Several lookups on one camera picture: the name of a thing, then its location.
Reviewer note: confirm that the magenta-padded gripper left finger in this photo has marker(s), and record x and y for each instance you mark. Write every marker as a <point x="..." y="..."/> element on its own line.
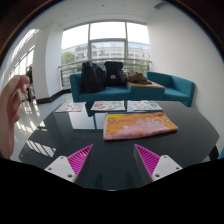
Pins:
<point x="63" y="167"/>

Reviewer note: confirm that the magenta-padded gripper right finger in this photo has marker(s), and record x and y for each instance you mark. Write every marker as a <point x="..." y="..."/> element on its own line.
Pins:
<point x="165" y="166"/>

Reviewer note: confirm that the orange pink cartoon towel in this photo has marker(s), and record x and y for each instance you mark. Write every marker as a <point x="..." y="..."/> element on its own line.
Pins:
<point x="140" y="126"/>

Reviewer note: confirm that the printed sticker sheet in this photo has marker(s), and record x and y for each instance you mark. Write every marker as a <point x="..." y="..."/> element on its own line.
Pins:
<point x="146" y="105"/>
<point x="70" y="107"/>
<point x="108" y="105"/>

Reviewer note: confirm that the person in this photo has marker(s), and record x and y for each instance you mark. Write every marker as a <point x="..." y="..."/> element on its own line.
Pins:
<point x="30" y="74"/>
<point x="8" y="113"/>

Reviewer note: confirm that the wooden top corner table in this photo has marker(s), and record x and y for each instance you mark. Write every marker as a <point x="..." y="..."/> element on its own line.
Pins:
<point x="146" y="90"/>

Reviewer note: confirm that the teal sofa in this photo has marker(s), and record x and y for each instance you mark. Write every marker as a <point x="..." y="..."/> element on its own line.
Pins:
<point x="113" y="94"/>
<point x="178" y="88"/>

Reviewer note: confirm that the brown jacket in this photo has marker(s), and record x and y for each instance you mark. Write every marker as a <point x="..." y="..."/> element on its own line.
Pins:
<point x="137" y="78"/>

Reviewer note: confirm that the bulky black backpack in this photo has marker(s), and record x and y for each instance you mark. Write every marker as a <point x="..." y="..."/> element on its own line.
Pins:
<point x="92" y="78"/>

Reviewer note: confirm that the metal window railing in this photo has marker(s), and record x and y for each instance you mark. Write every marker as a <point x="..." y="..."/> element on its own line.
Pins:
<point x="73" y="65"/>

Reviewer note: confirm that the black backpack with label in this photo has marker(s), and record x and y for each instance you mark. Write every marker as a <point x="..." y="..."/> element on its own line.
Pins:
<point x="114" y="73"/>

